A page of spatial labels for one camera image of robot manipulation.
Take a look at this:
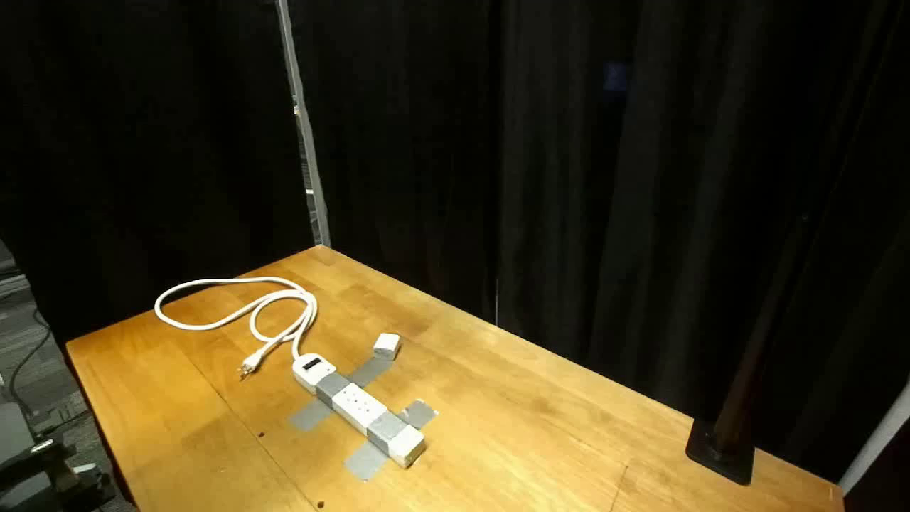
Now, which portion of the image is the white power strip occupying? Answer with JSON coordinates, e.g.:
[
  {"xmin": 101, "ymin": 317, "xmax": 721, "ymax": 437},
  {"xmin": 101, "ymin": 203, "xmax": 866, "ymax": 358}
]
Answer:
[{"xmin": 291, "ymin": 351, "xmax": 428, "ymax": 473}]

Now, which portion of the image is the white charger head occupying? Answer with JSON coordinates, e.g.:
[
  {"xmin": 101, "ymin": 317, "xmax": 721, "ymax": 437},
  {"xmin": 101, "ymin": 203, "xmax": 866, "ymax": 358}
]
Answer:
[{"xmin": 369, "ymin": 331, "xmax": 406, "ymax": 365}]

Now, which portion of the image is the black post with base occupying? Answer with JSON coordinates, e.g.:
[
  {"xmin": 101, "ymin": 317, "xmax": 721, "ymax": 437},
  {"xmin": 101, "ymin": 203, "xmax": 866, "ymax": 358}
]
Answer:
[{"xmin": 683, "ymin": 187, "xmax": 842, "ymax": 490}]

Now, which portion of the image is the grey metal pole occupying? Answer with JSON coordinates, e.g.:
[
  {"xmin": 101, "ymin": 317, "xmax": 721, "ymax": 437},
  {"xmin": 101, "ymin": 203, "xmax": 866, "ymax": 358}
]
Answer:
[{"xmin": 271, "ymin": 0, "xmax": 336, "ymax": 251}]

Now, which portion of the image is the white slanted pole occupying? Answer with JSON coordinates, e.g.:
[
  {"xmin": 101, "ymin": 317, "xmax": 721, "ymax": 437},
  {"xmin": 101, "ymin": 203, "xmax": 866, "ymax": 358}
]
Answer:
[{"xmin": 835, "ymin": 379, "xmax": 910, "ymax": 499}]

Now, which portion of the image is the black curtain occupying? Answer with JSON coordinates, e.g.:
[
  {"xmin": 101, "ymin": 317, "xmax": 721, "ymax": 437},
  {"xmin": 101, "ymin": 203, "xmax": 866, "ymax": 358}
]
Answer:
[{"xmin": 0, "ymin": 0, "xmax": 910, "ymax": 490}]

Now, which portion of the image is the black floor equipment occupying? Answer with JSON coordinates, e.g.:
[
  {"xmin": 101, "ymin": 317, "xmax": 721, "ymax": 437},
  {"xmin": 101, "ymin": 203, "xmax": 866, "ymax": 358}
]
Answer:
[{"xmin": 0, "ymin": 322, "xmax": 117, "ymax": 512}]

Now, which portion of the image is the white power cord with plug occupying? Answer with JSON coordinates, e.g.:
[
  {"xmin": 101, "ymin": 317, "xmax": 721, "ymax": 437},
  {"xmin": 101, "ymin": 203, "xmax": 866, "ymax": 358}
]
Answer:
[{"xmin": 151, "ymin": 272, "xmax": 322, "ymax": 381}]

